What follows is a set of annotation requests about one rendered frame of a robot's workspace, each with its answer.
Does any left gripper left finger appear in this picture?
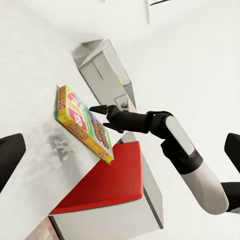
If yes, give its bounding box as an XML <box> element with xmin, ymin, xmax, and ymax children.
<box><xmin>0</xmin><ymin>133</ymin><xmax>26</xmax><ymax>193</ymax></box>

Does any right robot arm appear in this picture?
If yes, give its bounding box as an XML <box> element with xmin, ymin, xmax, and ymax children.
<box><xmin>89</xmin><ymin>100</ymin><xmax>240</xmax><ymax>215</ymax></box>

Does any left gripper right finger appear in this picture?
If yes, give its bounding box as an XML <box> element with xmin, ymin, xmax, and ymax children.
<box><xmin>224</xmin><ymin>132</ymin><xmax>240</xmax><ymax>173</ymax></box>

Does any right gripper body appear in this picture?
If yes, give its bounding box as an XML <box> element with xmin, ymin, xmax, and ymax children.
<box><xmin>106</xmin><ymin>105</ymin><xmax>137</xmax><ymax>134</ymax></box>

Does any board game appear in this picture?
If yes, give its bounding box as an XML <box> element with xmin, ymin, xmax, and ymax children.
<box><xmin>56</xmin><ymin>84</ymin><xmax>115</xmax><ymax>165</ymax></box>

